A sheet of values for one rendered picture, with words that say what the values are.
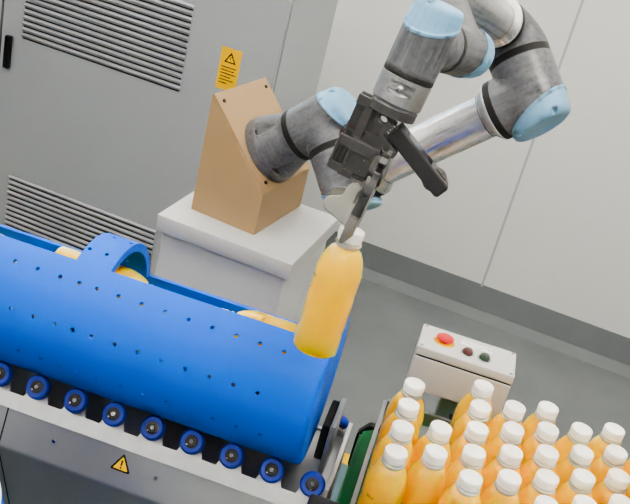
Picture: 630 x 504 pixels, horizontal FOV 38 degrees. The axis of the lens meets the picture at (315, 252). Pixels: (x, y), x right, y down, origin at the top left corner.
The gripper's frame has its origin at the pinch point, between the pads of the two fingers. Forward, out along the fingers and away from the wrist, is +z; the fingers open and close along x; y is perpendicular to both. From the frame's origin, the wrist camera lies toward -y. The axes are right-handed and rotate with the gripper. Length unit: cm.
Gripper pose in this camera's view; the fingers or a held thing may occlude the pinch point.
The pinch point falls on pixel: (350, 233)
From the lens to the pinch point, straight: 136.5
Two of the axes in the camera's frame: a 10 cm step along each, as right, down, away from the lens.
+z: -3.9, 8.5, 3.4
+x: -2.1, 2.8, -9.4
